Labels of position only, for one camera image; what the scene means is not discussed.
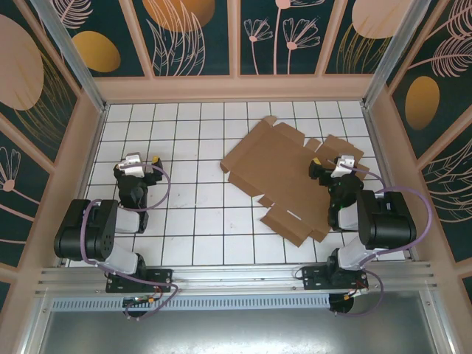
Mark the brown cardboard box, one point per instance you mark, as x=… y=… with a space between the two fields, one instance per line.
x=273 y=162

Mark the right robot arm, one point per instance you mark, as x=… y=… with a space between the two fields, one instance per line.
x=387 y=221

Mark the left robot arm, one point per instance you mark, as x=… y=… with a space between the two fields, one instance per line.
x=85 y=236

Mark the grey metal sheet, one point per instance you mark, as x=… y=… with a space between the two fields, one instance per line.
x=236 y=332

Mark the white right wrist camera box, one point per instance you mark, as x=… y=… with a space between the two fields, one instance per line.
x=343 y=165

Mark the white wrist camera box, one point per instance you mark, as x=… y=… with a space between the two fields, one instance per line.
x=132 y=164
x=343 y=165

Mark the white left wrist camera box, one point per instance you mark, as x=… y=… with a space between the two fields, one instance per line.
x=132 y=164

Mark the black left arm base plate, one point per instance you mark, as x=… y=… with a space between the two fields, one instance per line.
x=162 y=276

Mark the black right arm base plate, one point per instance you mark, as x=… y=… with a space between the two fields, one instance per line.
x=313 y=278

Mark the aluminium mounting rail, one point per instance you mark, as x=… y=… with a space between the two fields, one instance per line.
x=236 y=276

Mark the aluminium frame post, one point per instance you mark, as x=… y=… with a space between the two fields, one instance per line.
x=71 y=51
x=391 y=51

